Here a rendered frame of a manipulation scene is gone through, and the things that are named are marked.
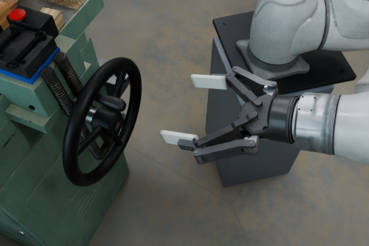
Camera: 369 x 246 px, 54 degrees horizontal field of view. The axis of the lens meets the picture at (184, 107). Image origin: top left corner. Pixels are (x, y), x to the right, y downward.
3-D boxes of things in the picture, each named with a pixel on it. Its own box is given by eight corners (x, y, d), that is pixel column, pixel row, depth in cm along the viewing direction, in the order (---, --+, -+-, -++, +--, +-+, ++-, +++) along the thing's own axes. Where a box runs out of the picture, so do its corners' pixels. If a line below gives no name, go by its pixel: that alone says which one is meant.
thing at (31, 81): (32, 85, 65) (21, 64, 61) (-17, 67, 68) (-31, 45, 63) (73, 37, 72) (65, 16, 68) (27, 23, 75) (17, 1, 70)
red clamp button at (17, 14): (20, 23, 66) (17, 19, 65) (6, 20, 67) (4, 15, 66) (29, 14, 68) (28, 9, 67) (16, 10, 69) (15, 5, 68)
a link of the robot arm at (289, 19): (246, 26, 116) (255, -34, 97) (304, 26, 115) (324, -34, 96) (249, 66, 107) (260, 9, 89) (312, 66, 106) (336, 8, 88)
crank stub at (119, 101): (129, 105, 68) (123, 116, 67) (102, 95, 70) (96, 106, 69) (126, 98, 66) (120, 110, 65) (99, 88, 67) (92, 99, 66)
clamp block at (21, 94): (48, 120, 71) (32, 92, 64) (-7, 99, 74) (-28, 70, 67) (88, 68, 79) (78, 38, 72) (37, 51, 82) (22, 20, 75)
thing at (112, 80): (119, 101, 115) (115, 85, 109) (85, 89, 118) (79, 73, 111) (131, 82, 120) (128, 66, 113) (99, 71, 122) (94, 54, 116)
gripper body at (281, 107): (301, 83, 56) (244, 80, 60) (289, 126, 51) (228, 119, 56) (306, 115, 61) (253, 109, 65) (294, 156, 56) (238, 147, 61)
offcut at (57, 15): (47, 18, 84) (43, 6, 82) (64, 22, 84) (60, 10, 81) (39, 28, 82) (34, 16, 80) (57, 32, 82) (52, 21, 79)
